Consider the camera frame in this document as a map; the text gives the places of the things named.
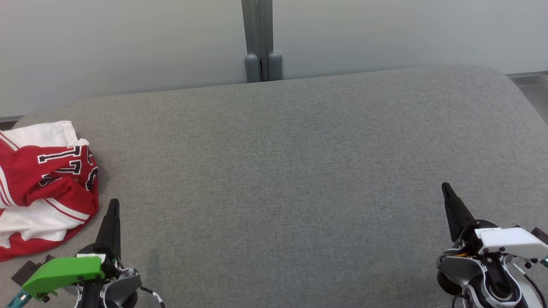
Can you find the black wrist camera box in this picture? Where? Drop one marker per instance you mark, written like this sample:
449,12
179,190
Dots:
540,235
26,269

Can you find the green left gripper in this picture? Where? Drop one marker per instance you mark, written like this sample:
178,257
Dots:
60,271

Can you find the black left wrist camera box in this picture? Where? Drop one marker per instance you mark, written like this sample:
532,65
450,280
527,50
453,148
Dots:
26,269

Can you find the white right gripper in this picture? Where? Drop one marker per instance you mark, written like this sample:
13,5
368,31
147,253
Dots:
509,240

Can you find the teal left camera connector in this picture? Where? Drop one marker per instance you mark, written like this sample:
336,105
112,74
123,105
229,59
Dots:
16,299

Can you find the teal camera connector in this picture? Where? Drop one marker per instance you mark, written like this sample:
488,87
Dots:
545,261
16,299

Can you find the red white basketball jersey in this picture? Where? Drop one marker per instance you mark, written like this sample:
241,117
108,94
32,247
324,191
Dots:
34,175

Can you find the teal right camera connector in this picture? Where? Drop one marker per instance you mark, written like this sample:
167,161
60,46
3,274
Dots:
545,261

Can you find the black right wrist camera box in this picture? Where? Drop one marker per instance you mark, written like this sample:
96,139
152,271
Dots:
540,235

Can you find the grey vertical wall post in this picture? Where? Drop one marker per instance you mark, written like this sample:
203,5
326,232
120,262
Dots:
257,25

